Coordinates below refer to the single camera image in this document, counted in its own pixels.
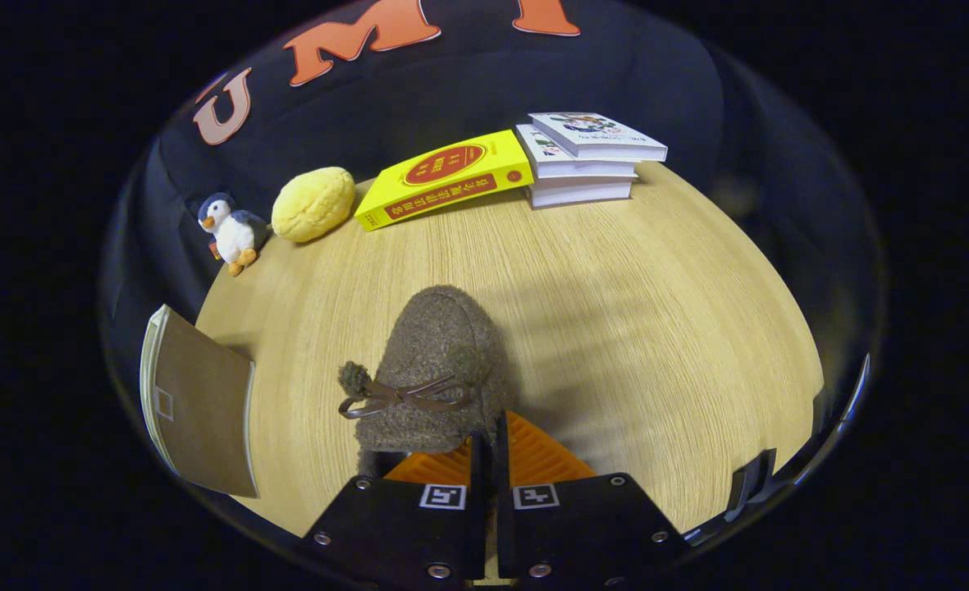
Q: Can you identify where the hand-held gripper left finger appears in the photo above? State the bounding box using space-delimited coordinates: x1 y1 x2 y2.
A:
295 433 489 588

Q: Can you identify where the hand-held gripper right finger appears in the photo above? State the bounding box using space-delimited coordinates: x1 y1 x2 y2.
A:
496 410 690 588

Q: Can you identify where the brown fuzzy shoe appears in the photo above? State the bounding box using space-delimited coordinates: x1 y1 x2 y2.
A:
338 285 511 479

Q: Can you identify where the brown fabric storage box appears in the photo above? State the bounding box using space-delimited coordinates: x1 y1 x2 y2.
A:
139 305 260 499

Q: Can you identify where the yellow book with red circle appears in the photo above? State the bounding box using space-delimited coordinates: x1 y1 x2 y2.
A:
354 130 536 232

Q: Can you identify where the white book with illustrated cover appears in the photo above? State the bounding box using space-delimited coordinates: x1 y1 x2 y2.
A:
528 112 669 163
515 124 639 180

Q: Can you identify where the yellow bread-shaped plush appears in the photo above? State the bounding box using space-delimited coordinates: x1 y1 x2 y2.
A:
271 167 357 244

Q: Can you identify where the penguin plush toy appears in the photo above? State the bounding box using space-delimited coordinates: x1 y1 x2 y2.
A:
197 192 270 277

